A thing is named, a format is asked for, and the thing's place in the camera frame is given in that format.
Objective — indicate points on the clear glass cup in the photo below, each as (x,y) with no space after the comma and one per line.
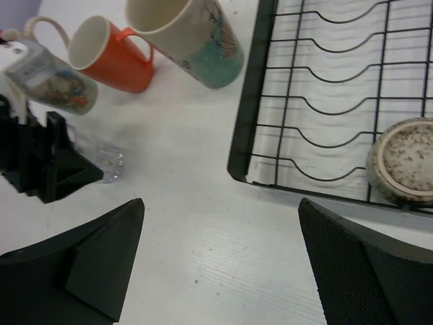
(102,154)

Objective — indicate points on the small beige patterned cup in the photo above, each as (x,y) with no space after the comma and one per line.
(399,164)

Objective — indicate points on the black wire dish rack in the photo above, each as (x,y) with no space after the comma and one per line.
(324,80)

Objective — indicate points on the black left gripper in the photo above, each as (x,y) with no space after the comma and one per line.
(51,173)

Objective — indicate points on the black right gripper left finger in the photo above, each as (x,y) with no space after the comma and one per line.
(80,276)

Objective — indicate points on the orange ceramic mug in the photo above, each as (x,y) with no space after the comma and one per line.
(100,50)

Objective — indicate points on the tall floral cream mug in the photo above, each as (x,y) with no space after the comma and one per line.
(195,35)

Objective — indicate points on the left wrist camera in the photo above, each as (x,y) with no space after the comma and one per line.
(30,72)

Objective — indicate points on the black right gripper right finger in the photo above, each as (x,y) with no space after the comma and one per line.
(364,276)

